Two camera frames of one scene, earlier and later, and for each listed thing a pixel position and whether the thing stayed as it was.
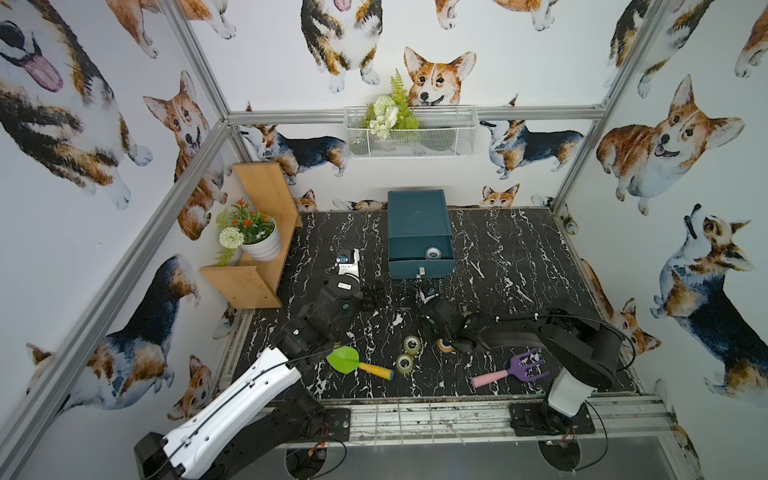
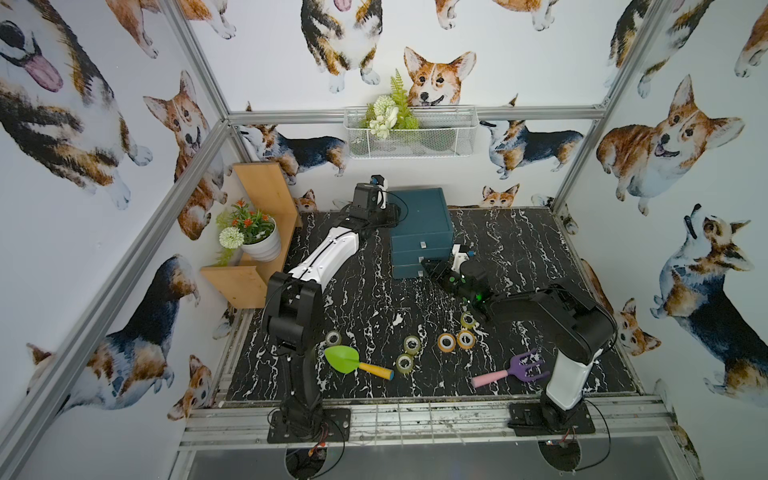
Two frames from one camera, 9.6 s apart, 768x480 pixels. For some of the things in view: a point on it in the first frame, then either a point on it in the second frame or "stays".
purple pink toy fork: (517, 371) stays
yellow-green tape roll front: (404, 363) stays
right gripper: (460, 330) -> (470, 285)
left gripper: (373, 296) -> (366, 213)
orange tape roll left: (444, 347) stays
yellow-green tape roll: (412, 344) stays
